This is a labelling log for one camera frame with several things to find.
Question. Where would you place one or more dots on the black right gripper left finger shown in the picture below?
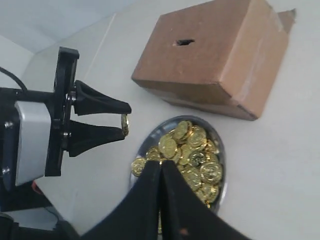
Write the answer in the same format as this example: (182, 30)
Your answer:
(137, 216)

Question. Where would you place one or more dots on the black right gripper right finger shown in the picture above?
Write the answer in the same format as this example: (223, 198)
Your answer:
(184, 216)

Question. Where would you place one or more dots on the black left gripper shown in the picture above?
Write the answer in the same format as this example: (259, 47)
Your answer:
(88, 101)

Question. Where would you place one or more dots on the gold coin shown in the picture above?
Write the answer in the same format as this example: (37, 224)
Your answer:
(125, 124)
(137, 166)

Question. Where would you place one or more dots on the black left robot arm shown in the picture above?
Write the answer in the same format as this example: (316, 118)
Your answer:
(10, 123)

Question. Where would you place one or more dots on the brown cardboard box with slot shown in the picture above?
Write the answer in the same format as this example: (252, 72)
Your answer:
(221, 56)

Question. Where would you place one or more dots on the gold coin on plate rim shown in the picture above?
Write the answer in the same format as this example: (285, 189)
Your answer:
(137, 166)

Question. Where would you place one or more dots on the round steel plate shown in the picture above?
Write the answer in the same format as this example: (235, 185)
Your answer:
(197, 151)

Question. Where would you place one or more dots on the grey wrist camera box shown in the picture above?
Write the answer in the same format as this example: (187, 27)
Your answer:
(34, 135)

